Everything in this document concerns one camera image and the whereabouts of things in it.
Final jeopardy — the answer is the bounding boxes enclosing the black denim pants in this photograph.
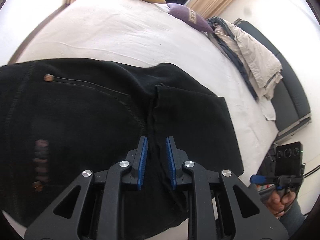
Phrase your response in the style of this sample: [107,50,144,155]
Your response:
[1,59,244,239]

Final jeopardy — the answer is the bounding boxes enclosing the grey sleeve right forearm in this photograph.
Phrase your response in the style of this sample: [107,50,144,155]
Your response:
[280,200,305,238]

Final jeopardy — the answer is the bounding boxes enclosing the person right hand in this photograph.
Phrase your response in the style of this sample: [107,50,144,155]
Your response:
[265,191,296,219]

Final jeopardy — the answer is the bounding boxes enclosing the dark grey headboard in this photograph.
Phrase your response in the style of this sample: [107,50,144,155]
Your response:
[234,18,311,142]

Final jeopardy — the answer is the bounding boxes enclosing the beige grey folded duvet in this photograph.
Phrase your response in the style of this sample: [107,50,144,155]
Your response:
[207,16,283,122]

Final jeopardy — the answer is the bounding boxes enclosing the white bed sheet mattress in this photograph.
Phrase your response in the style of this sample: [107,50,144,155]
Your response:
[19,0,277,185]

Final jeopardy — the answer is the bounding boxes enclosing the purple pillow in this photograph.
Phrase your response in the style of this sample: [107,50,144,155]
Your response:
[168,3,213,33]

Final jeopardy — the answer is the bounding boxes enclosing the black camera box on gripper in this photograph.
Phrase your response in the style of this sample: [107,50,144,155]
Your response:
[274,141,303,176]

